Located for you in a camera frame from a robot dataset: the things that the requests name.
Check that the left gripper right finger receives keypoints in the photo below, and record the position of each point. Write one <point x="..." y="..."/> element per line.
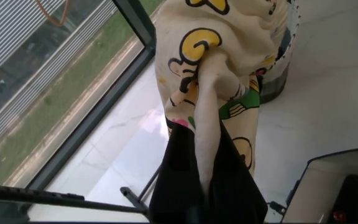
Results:
<point x="238" y="193"/>

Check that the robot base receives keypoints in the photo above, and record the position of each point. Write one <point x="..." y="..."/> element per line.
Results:
<point x="322" y="186"/>

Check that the white laundry basket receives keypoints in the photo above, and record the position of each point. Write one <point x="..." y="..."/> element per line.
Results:
<point x="280" y="84"/>

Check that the black clothes rack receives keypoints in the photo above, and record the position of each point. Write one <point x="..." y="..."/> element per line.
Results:
<point x="42" y="196"/>

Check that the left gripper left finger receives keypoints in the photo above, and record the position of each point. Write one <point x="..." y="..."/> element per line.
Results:
<point x="176" y="180"/>

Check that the cream printed garment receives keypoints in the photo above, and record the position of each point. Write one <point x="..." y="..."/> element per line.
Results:
<point x="228" y="37"/>

